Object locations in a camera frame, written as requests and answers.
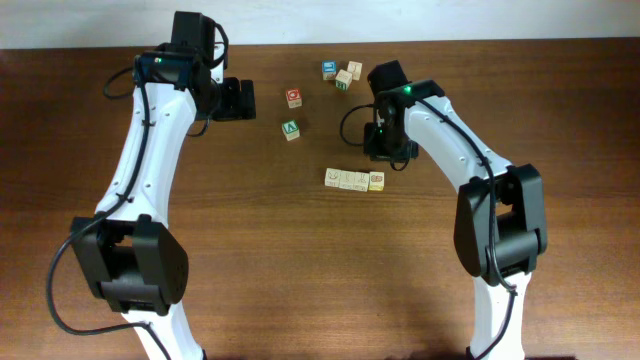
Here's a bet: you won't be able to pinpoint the yellow wooden block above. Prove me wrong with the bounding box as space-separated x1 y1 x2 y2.
368 172 385 191

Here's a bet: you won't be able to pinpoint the blue sided wooden block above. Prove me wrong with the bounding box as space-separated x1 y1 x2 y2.
353 172 370 192

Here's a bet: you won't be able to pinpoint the red sided wooden block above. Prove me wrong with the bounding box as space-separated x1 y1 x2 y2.
339 170 356 190

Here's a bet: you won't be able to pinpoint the blue number wooden block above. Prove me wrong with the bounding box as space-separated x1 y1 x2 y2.
324 168 342 188

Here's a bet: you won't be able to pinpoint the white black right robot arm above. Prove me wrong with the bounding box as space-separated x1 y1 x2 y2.
363 60 547 359

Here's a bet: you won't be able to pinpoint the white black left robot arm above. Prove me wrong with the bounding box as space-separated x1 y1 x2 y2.
65 11 256 359

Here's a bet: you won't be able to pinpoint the red top wooden block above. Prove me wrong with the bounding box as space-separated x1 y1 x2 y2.
285 88 302 109

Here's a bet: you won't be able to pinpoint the green V wooden block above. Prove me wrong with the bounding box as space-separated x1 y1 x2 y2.
281 119 300 141

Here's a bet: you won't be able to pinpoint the green letter wooden block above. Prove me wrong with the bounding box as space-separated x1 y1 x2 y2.
335 70 353 91

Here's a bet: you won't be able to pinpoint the plain wooden block far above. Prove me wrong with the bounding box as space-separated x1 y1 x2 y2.
347 61 362 81

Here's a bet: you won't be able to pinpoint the blue top wooden block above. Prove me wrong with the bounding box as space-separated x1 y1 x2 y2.
322 60 337 81

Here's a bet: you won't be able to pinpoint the right black cable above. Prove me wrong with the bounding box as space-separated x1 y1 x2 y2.
339 97 519 360

